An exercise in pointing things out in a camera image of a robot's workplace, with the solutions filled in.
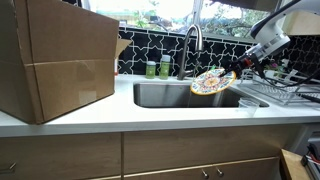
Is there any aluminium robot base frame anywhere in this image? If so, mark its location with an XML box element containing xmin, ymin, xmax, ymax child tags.
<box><xmin>301</xmin><ymin>136</ymin><xmax>320</xmax><ymax>180</ymax></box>

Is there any wooden cabinet door with knobs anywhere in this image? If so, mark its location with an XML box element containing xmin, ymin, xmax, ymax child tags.
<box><xmin>123</xmin><ymin>157</ymin><xmax>281</xmax><ymax>180</ymax></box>

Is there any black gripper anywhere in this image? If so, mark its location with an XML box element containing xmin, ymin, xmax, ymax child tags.
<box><xmin>218</xmin><ymin>53</ymin><xmax>265</xmax><ymax>79</ymax></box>

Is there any brown cardboard box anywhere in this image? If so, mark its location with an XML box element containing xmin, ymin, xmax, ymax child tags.
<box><xmin>0</xmin><ymin>0</ymin><xmax>133</xmax><ymax>125</ymax></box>

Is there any round patterned ceramic plate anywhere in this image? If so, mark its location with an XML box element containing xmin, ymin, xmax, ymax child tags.
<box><xmin>190</xmin><ymin>67</ymin><xmax>237</xmax><ymax>97</ymax></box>

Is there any tall green soap bottle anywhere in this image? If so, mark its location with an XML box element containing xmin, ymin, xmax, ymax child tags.
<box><xmin>159</xmin><ymin>54</ymin><xmax>172</xmax><ymax>80</ymax></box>

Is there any metal wire dish rack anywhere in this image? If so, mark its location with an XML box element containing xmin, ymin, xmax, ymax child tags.
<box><xmin>237</xmin><ymin>68</ymin><xmax>320</xmax><ymax>108</ymax></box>

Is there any wooden drawer front metal handle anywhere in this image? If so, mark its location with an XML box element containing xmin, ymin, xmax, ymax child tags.
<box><xmin>0</xmin><ymin>132</ymin><xmax>123</xmax><ymax>180</ymax></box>

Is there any stainless steel sink basin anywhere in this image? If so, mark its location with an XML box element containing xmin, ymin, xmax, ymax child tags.
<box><xmin>133</xmin><ymin>81</ymin><xmax>270</xmax><ymax>109</ymax></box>

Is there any short green soap bottle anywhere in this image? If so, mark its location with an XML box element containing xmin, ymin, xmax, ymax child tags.
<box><xmin>145</xmin><ymin>60</ymin><xmax>157</xmax><ymax>80</ymax></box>

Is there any plain wooden cabinet panel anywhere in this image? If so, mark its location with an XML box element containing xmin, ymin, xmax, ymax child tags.
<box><xmin>123</xmin><ymin>124</ymin><xmax>301</xmax><ymax>175</ymax></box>

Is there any clear plastic cup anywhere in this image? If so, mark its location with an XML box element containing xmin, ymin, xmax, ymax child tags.
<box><xmin>237</xmin><ymin>97</ymin><xmax>260</xmax><ymax>118</ymax></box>

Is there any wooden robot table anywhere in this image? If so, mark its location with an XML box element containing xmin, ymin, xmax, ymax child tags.
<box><xmin>279</xmin><ymin>148</ymin><xmax>313</xmax><ymax>180</ymax></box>

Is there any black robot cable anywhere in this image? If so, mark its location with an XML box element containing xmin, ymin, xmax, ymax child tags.
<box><xmin>251</xmin><ymin>54</ymin><xmax>320</xmax><ymax>90</ymax></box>

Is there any kitchen window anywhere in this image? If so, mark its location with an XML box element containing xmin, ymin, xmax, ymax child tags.
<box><xmin>81</xmin><ymin>0</ymin><xmax>284</xmax><ymax>41</ymax></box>

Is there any curved steel kitchen faucet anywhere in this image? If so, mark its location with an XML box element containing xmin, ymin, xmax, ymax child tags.
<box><xmin>176</xmin><ymin>23</ymin><xmax>204</xmax><ymax>81</ymax></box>

